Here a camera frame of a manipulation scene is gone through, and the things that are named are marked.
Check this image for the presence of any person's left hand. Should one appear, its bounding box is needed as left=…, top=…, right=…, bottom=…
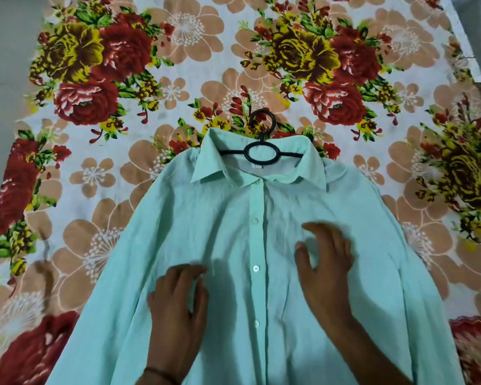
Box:
left=146, top=264, right=210, bottom=382

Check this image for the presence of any person's right hand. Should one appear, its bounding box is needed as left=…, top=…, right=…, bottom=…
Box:
left=294, top=222, right=355, bottom=330

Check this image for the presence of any mint green shirt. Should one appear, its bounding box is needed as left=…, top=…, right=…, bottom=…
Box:
left=46, top=127, right=466, bottom=385

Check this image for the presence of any black plastic hanger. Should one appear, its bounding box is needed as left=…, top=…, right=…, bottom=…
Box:
left=218, top=109, right=305, bottom=166

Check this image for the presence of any black thread wristband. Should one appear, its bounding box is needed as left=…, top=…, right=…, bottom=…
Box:
left=143, top=366, right=180, bottom=385

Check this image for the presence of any floral patterned blanket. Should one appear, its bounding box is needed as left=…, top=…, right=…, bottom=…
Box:
left=0, top=0, right=481, bottom=385

